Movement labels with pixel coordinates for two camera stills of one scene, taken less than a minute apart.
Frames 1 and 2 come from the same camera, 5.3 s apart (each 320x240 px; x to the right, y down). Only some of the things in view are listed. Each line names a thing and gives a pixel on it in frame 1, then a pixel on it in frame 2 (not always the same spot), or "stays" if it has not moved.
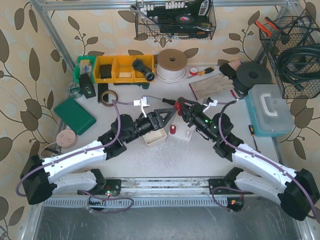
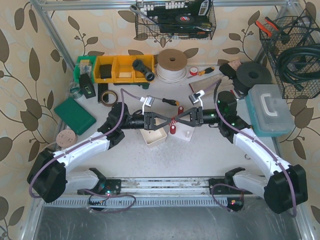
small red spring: [177, 106] → [173, 121]
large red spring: [173, 129] stays
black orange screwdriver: [164, 100] stays
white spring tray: [155, 137] stays
